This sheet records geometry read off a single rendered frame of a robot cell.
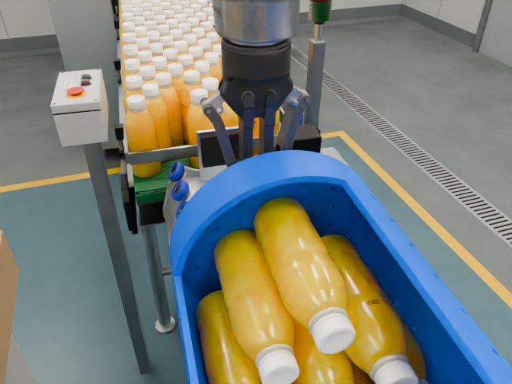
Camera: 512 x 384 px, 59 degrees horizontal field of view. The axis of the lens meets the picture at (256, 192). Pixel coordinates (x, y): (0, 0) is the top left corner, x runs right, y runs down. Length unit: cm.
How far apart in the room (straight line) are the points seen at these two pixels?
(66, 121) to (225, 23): 66
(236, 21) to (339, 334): 31
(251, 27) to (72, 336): 171
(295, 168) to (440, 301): 21
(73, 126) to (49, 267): 134
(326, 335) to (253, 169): 20
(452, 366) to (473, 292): 169
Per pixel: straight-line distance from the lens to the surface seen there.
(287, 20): 47
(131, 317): 159
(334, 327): 44
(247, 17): 46
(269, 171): 51
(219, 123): 52
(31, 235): 256
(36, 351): 203
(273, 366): 47
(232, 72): 49
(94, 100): 105
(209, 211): 50
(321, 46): 139
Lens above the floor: 151
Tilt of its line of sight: 35 degrees down
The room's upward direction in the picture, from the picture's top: straight up
